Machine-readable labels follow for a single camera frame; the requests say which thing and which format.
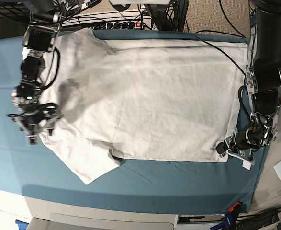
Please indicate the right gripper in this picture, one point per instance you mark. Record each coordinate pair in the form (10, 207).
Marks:
(37, 118)

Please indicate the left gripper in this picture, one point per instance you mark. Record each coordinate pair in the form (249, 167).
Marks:
(241, 145)

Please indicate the white T-shirt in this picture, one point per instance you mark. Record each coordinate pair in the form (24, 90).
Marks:
(162, 100)

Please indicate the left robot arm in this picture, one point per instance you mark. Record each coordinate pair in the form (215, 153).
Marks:
(262, 84)

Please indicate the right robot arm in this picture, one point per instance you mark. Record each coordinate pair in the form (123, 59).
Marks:
(45, 23)

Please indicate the teal table cover cloth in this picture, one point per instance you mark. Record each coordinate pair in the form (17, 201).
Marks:
(136, 186)

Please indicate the orange blue clamp bottom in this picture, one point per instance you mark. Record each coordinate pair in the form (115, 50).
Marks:
(230, 218)

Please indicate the beige drawer cabinet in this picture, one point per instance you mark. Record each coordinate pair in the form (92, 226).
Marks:
(98, 218)

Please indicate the power strip with red switch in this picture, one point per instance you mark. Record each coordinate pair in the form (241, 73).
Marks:
(125, 25)

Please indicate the white overhead mount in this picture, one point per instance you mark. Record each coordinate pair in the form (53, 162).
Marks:
(124, 2)

